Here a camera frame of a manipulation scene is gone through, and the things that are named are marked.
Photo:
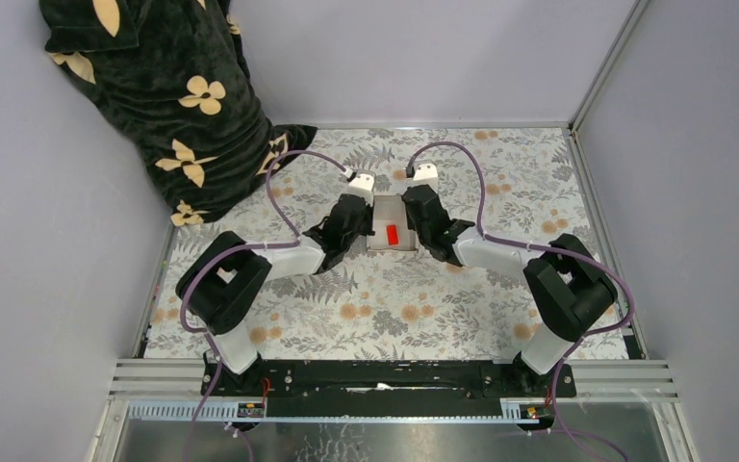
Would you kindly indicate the floral patterned table cloth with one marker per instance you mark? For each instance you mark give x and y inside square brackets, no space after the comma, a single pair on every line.
[388,305]

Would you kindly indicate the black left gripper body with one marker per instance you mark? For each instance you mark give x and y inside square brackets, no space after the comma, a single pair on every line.
[364,229]

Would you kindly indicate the black floral plush blanket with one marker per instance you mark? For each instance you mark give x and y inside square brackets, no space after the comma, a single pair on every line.
[171,77]

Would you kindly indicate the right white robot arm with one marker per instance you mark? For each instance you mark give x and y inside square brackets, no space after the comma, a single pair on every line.
[570,289]

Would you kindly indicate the white cardboard paper box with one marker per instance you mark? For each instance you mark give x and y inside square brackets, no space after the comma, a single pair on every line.
[390,209]

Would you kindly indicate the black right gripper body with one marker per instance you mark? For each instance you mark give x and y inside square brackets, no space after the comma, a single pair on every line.
[421,237]

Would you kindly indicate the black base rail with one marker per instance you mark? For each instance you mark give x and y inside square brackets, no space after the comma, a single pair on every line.
[472,378]

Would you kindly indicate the red rectangular block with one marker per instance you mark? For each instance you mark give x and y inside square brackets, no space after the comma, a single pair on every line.
[392,233]

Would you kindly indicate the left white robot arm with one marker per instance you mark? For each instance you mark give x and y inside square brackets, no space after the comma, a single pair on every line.
[222,284]

